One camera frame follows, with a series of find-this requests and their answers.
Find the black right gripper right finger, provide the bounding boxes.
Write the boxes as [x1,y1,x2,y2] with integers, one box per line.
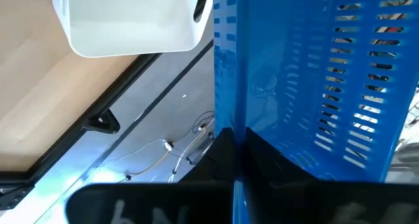
[243,126,419,224]

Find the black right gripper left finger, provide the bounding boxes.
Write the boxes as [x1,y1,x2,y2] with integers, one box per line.
[64,126,238,224]

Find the blue slotted plastic basket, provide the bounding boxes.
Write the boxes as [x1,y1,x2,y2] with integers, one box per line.
[212,0,419,224]

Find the white plastic basket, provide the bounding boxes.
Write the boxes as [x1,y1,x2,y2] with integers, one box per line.
[50,0,214,59]

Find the black power adapter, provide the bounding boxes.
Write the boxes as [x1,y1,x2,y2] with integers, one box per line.
[186,137,214,166]

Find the loose white cables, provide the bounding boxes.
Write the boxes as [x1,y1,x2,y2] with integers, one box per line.
[126,117,216,183]

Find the white floor cable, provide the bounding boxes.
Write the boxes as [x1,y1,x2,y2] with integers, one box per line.
[114,138,174,163]

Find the black floor cable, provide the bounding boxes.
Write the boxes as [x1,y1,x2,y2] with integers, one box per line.
[170,110,215,143]

